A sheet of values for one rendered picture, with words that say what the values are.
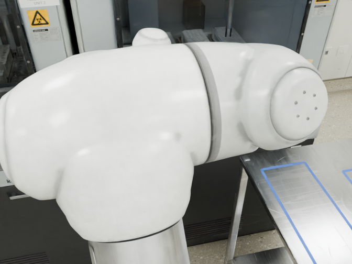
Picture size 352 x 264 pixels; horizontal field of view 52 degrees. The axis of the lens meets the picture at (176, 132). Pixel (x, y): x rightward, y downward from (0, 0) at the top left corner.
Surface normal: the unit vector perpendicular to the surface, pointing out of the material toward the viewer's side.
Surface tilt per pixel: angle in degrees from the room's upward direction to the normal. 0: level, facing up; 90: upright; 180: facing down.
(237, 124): 75
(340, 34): 90
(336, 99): 0
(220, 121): 69
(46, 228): 90
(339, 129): 0
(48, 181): 92
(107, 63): 7
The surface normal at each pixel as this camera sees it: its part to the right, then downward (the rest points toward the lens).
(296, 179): 0.00, -0.77
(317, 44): 0.22, 0.62
